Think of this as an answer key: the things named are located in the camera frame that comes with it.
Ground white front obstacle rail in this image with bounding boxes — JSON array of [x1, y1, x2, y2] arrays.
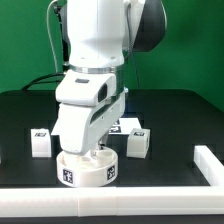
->
[[0, 187, 224, 218]]

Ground black cables on table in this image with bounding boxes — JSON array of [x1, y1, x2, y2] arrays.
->
[[21, 72, 66, 92]]

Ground white round stool seat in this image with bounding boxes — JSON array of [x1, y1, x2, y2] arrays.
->
[[56, 147, 118, 187]]

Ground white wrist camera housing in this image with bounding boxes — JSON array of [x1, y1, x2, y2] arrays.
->
[[55, 70, 116, 107]]

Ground white sheet with tags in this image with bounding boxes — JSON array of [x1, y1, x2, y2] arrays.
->
[[109, 118, 141, 135]]

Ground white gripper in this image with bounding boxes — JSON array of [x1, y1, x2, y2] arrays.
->
[[51, 92, 125, 155]]

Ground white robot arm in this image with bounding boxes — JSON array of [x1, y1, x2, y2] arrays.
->
[[55, 0, 167, 155]]

